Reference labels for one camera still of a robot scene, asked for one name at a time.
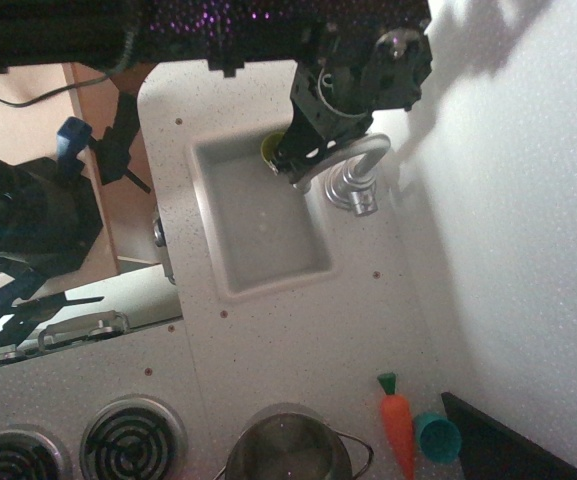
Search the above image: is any black coil burner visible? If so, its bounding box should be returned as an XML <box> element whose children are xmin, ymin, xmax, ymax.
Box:
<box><xmin>0</xmin><ymin>425</ymin><xmax>73</xmax><ymax>479</ymax></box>
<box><xmin>79</xmin><ymin>395</ymin><xmax>189</xmax><ymax>479</ymax></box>

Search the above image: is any silver knob counter edge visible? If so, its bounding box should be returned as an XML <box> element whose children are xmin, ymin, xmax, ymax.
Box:
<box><xmin>152</xmin><ymin>209</ymin><xmax>176</xmax><ymax>285</ymax></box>

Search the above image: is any yellow-green plastic cup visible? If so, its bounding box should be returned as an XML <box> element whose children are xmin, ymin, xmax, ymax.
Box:
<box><xmin>260</xmin><ymin>131</ymin><xmax>285</xmax><ymax>171</ymax></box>

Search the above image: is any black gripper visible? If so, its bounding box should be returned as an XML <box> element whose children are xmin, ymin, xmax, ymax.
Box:
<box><xmin>269</xmin><ymin>64</ymin><xmax>373</xmax><ymax>184</ymax></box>

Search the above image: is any teal plastic cup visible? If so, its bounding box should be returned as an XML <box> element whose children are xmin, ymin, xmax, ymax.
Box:
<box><xmin>413</xmin><ymin>412</ymin><xmax>463</xmax><ymax>464</ymax></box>

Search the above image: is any black and blue clamp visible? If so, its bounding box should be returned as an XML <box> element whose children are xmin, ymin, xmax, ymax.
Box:
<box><xmin>56</xmin><ymin>92</ymin><xmax>151</xmax><ymax>194</ymax></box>

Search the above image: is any blue clamp lower left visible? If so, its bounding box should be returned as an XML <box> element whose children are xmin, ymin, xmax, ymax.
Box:
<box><xmin>0</xmin><ymin>271</ymin><xmax>104</xmax><ymax>348</ymax></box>

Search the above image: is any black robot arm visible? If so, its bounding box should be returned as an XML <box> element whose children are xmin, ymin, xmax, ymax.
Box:
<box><xmin>0</xmin><ymin>0</ymin><xmax>432</xmax><ymax>183</ymax></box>

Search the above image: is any black power cable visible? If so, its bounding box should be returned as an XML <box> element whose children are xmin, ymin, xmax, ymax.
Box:
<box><xmin>0</xmin><ymin>69</ymin><xmax>114</xmax><ymax>109</ymax></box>

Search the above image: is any orange toy carrot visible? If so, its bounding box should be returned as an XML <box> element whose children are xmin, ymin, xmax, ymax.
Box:
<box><xmin>377</xmin><ymin>372</ymin><xmax>415</xmax><ymax>480</ymax></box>

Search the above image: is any silver metal pot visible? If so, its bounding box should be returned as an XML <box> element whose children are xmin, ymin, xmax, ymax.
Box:
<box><xmin>215</xmin><ymin>411</ymin><xmax>374</xmax><ymax>480</ymax></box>

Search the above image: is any silver oven door handle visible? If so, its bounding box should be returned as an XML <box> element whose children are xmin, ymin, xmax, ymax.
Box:
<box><xmin>37</xmin><ymin>310</ymin><xmax>130</xmax><ymax>352</ymax></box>

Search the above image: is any black coil burner middle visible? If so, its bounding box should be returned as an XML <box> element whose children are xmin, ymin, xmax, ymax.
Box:
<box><xmin>79</xmin><ymin>395</ymin><xmax>189</xmax><ymax>479</ymax></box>

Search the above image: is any black panel bottom right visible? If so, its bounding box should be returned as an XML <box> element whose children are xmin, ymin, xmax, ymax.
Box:
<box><xmin>441</xmin><ymin>392</ymin><xmax>577</xmax><ymax>480</ymax></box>

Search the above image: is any black coil burner left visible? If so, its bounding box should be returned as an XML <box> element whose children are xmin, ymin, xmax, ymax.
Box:
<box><xmin>0</xmin><ymin>425</ymin><xmax>73</xmax><ymax>479</ymax></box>

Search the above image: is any white toy sink basin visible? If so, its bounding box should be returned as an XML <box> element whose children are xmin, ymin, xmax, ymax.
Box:
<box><xmin>187</xmin><ymin>126</ymin><xmax>338</xmax><ymax>302</ymax></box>

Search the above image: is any silver curved toy faucet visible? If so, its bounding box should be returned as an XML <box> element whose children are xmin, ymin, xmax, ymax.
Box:
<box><xmin>293</xmin><ymin>134</ymin><xmax>391</xmax><ymax>217</ymax></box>

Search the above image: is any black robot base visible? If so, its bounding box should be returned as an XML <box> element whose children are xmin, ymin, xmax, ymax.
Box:
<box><xmin>0</xmin><ymin>157</ymin><xmax>103</xmax><ymax>280</ymax></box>

